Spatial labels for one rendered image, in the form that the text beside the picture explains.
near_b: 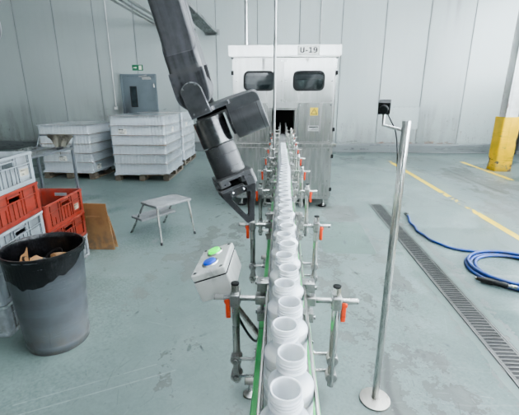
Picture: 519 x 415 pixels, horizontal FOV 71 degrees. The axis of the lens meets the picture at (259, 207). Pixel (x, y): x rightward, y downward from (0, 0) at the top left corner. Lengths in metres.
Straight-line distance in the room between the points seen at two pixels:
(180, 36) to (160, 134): 6.21
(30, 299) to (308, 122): 3.72
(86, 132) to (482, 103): 9.73
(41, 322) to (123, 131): 4.97
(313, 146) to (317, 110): 0.46
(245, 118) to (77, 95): 11.34
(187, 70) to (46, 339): 2.14
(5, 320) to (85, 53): 9.63
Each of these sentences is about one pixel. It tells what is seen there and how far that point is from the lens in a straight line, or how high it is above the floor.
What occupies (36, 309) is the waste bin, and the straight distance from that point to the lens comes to 2.45.
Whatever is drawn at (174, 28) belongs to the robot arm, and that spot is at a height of 1.57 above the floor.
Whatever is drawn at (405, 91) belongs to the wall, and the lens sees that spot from 10.92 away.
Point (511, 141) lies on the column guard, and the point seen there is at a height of 0.63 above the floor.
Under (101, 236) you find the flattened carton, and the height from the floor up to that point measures 0.15.
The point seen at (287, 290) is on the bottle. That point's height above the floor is 1.16.
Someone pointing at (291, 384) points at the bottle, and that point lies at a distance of 0.46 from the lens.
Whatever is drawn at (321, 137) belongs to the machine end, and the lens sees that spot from 4.95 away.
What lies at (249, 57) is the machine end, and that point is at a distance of 4.92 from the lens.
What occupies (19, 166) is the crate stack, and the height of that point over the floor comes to 1.03.
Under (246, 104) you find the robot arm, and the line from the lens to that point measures 0.63.
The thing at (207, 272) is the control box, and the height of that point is 1.11.
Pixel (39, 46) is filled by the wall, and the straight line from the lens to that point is 12.43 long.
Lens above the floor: 1.47
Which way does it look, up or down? 17 degrees down
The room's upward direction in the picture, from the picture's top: straight up
